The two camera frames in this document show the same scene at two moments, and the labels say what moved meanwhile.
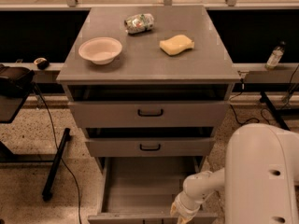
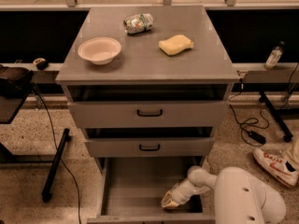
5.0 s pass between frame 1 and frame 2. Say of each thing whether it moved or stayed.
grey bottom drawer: stayed
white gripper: moved
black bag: stayed
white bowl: stayed
